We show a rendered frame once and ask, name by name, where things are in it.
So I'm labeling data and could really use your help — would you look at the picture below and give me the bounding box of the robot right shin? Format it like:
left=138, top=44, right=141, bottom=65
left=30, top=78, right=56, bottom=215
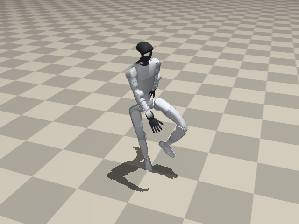
left=138, top=140, right=149, bottom=160

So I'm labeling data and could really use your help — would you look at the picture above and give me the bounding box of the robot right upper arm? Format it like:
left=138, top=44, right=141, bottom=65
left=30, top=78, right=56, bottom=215
left=126, top=67, right=144, bottom=98

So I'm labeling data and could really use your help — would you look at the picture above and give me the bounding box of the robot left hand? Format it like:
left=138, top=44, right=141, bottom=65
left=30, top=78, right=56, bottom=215
left=149, top=89, right=156, bottom=98

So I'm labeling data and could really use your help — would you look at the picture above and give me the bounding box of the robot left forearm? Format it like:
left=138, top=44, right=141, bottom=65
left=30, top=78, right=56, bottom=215
left=152, top=81, right=159, bottom=91

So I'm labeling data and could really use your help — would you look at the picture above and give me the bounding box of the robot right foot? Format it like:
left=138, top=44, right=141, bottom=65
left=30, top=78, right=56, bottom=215
left=144, top=157, right=152, bottom=171

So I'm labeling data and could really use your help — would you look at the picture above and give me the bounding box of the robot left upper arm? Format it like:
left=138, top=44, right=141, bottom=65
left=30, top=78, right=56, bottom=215
left=152, top=58, right=162, bottom=82

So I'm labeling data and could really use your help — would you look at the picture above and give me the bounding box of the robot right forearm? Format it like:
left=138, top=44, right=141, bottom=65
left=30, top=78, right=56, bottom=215
left=134, top=92, right=153, bottom=118

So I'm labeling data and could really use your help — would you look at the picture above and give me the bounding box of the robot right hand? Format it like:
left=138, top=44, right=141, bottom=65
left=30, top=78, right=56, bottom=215
left=145, top=111, right=163, bottom=133

